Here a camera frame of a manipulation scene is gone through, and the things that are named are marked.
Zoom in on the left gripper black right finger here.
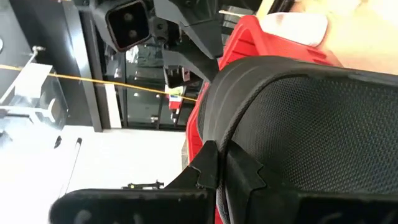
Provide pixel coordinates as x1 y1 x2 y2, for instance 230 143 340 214
224 141 398 224

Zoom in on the white and green box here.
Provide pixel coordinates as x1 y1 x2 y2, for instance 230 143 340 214
164 85 185 97

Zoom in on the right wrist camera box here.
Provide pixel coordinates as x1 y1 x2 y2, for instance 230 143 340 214
90 0 154 53

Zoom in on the black rubber slide sandal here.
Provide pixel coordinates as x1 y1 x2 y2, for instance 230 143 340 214
195 55 398 224

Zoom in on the red plastic ribbed bin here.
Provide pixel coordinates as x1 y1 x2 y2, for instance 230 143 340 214
182 14 343 224

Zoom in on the white wall band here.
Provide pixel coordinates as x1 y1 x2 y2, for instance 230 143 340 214
104 82 123 129

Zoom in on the dark wall beam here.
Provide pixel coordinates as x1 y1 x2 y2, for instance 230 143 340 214
9 0 103 133

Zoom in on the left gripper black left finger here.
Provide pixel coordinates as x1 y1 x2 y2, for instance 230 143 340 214
48 140 219 224

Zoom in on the small red box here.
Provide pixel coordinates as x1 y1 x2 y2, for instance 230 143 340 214
169 95 183 110

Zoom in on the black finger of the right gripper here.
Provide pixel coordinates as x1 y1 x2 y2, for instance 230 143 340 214
161 49 219 83
154 0 224 60

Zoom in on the yellow hanging cable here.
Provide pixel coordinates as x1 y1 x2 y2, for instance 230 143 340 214
0 64 197 102

